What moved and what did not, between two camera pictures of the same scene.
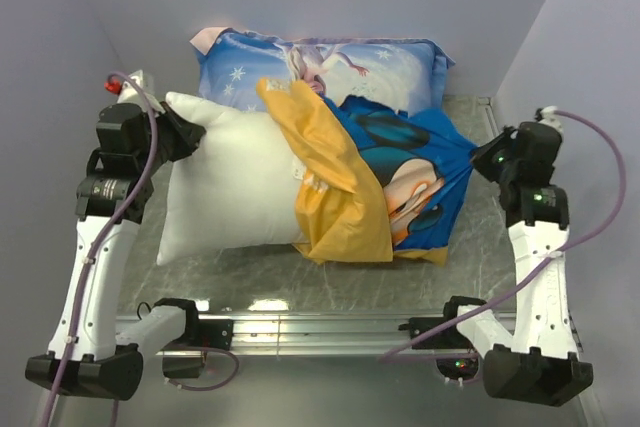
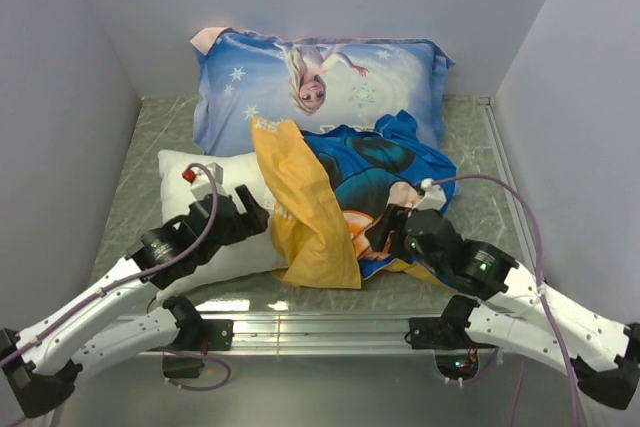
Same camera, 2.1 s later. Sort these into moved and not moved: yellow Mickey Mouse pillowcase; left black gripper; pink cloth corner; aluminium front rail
Moved: yellow Mickey Mouse pillowcase; left black gripper
Not moved: aluminium front rail; pink cloth corner
